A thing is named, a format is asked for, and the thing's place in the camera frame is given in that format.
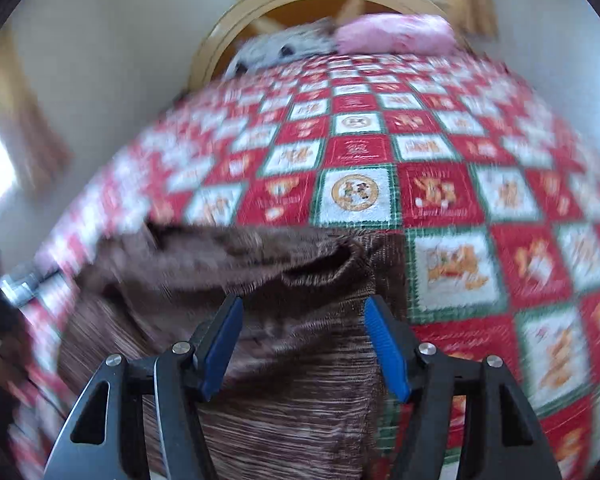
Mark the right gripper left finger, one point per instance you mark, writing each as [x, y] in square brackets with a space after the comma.
[104, 435]

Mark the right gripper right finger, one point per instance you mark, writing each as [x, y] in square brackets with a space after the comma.
[503, 438]

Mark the brown knit sweater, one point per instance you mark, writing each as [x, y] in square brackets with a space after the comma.
[302, 394]

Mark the yellow left curtain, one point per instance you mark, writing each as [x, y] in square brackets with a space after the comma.
[39, 156]

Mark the red patchwork bedspread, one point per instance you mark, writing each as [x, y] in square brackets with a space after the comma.
[498, 199]

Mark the cream wooden headboard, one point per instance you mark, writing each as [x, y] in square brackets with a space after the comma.
[252, 18]

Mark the grey patterned pillow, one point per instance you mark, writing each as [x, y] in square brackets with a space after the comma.
[289, 45]

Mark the pink pillow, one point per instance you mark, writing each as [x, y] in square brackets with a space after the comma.
[420, 34]

